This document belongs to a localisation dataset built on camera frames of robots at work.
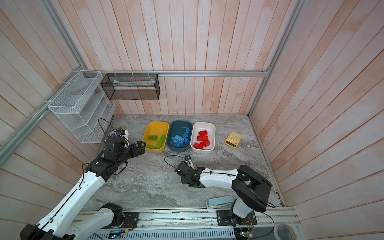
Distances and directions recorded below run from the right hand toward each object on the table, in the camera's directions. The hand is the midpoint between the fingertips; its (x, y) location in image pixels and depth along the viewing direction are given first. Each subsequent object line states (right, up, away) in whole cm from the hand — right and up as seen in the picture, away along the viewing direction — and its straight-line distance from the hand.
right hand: (187, 174), depth 89 cm
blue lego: (-6, +21, +10) cm, 24 cm away
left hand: (-26, +17, -11) cm, 33 cm away
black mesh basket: (-40, +58, +17) cm, 73 cm away
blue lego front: (-1, +25, +19) cm, 31 cm away
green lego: (-25, +22, +15) cm, 36 cm away
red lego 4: (+9, +16, +8) cm, 20 cm away
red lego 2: (+10, +21, +12) cm, 27 cm away
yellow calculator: (+33, +20, +15) cm, 41 cm away
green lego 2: (-18, +20, +17) cm, 32 cm away
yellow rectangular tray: (-24, +28, +22) cm, 43 cm away
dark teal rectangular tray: (-7, +29, +22) cm, 37 cm away
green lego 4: (-20, +17, +12) cm, 29 cm away
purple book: (-53, +23, +17) cm, 60 cm away
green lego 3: (-24, +16, +10) cm, 30 cm away
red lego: (+12, +25, +19) cm, 33 cm away
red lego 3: (+13, +18, +12) cm, 26 cm away
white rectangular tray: (+17, +29, +20) cm, 39 cm away
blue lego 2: (0, +20, +12) cm, 24 cm away
